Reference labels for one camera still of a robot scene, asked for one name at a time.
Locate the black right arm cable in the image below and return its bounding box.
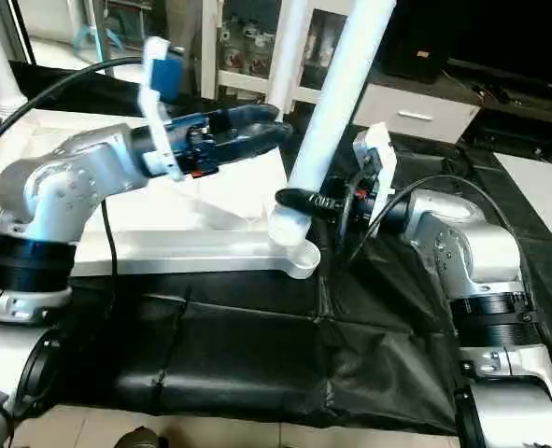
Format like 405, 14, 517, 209
336, 175, 501, 267

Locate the light blue stand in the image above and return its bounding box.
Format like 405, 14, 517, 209
75, 23, 127, 59

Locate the dark low sideboard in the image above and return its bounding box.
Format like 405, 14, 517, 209
388, 0, 552, 150

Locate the white drawer unit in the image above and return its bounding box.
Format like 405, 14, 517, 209
355, 79, 482, 146

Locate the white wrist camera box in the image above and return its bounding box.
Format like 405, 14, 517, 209
137, 37, 189, 180
352, 121, 398, 245

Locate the white plastic table top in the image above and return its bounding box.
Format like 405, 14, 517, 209
0, 107, 323, 281

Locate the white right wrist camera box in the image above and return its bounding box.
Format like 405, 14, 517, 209
352, 121, 398, 245

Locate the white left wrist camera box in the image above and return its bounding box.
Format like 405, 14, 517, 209
137, 37, 189, 180

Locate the black work mat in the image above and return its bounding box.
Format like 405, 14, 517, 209
0, 61, 552, 435

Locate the white flat board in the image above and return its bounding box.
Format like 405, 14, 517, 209
495, 151, 552, 236

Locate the white glass door cabinet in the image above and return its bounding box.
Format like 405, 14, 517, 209
201, 0, 351, 104

